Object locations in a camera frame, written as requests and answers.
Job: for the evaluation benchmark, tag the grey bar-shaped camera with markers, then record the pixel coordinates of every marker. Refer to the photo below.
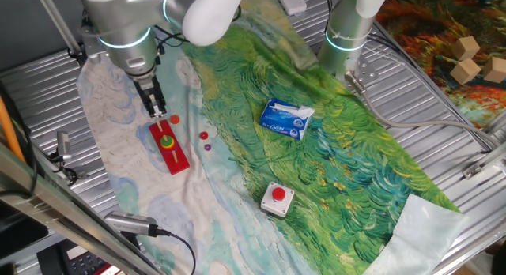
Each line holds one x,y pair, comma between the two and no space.
130,223

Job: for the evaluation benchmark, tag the thin grey metal rod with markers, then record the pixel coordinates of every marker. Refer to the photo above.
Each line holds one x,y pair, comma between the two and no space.
55,20

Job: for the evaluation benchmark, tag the black desk telephone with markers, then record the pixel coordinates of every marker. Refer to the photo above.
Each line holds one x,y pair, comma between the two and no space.
79,263

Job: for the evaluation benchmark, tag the red Hanoi base board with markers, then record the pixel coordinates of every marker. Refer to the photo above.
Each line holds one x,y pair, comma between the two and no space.
178,164

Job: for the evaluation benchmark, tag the wooden cube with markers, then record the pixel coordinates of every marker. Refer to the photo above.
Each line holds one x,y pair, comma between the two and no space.
465,71
466,49
496,69

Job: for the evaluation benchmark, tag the white power strip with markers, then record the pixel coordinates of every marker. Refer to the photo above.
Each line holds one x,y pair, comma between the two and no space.
292,2

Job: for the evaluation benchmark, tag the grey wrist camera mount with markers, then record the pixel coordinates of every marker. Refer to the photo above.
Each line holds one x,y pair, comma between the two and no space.
93,50

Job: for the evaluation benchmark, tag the small grey camera on stand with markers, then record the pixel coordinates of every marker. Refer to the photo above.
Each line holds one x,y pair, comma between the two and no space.
63,144

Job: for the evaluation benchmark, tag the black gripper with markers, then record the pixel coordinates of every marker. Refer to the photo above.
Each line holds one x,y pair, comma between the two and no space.
149,93

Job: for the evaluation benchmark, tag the aluminium corner bracket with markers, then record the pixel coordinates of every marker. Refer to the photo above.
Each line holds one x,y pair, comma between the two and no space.
474,170

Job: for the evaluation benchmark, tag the black monitor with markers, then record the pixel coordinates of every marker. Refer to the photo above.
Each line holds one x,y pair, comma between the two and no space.
20,231

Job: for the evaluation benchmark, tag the orange painting print cloth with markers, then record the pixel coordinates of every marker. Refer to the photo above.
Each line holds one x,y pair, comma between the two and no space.
427,14

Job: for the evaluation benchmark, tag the blue tissue pack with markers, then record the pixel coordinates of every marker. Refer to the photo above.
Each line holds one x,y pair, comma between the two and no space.
282,123

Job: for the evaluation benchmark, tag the orange tube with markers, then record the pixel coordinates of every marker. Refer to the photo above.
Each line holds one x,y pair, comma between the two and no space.
8,132

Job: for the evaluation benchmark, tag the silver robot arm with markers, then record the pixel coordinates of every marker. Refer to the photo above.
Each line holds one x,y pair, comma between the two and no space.
126,30

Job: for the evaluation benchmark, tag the grey box with red button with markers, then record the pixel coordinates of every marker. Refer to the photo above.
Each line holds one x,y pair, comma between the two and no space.
278,206

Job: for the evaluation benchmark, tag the aluminium frame bar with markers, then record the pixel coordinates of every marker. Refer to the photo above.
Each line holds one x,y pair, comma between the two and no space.
47,212

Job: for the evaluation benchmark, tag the landscape painting print cloth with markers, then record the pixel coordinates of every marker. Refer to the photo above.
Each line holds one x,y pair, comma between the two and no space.
336,168

